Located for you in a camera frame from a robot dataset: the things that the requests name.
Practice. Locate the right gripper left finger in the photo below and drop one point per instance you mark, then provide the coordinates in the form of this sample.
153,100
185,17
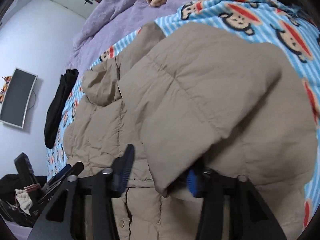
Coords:
79,208

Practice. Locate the beige puffer jacket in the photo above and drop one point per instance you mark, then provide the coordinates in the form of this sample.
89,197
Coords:
200,92

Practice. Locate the wall mounted monitor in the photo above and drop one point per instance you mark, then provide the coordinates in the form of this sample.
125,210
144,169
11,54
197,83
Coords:
16,98

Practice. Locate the clutter pile on floor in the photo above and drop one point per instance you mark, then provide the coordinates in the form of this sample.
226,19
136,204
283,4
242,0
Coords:
10,207

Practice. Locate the black folded garment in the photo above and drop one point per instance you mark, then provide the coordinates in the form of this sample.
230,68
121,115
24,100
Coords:
54,113

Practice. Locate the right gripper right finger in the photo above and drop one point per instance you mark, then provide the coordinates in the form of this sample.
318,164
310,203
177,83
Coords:
232,207

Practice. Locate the purple duvet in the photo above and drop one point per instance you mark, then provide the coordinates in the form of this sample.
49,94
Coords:
111,21

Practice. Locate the blue monkey print blanket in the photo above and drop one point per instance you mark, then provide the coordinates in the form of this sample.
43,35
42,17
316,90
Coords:
254,21

